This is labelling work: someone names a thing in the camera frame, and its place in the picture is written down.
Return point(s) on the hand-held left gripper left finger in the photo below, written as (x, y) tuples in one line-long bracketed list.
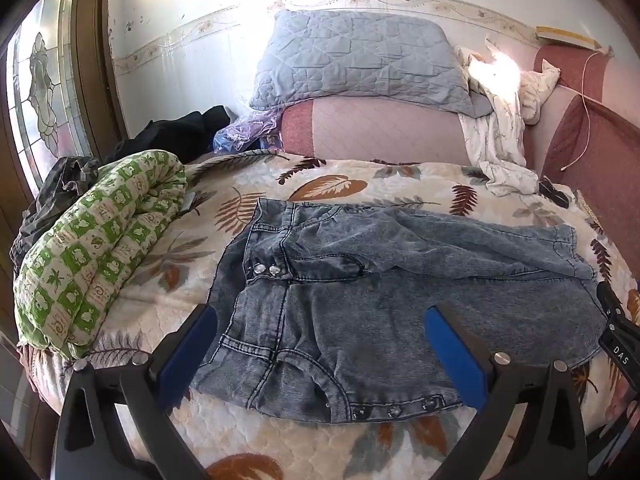
[(187, 355)]

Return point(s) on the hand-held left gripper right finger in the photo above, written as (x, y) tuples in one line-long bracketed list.
[(452, 355)]

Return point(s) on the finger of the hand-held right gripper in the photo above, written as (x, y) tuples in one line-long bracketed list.
[(610, 302)]

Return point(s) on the blue denim pants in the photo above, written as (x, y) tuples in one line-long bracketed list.
[(350, 300)]

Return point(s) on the beige lace trimmed sheet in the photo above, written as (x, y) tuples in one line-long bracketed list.
[(589, 206)]

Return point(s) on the green white patterned quilt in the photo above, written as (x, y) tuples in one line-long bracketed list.
[(100, 240)]

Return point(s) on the leaf print fleece blanket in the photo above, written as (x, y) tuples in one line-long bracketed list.
[(350, 180)]

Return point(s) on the white floral cloth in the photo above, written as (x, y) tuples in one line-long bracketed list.
[(500, 125)]

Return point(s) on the dark grey garment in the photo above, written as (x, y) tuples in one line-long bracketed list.
[(60, 185)]

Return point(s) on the black clothing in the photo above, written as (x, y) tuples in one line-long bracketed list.
[(170, 135)]

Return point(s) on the purple plastic bag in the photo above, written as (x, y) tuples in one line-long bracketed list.
[(245, 130)]

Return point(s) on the pink red padded headboard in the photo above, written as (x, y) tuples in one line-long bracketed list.
[(380, 125)]

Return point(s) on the yellow flat box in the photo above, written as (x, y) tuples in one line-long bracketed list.
[(565, 35)]

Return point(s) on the stained glass door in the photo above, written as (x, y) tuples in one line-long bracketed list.
[(40, 75)]

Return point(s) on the grey quilted pillow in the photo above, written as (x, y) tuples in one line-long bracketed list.
[(350, 55)]

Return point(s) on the brown wooden door frame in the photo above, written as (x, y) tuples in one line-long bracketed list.
[(95, 60)]

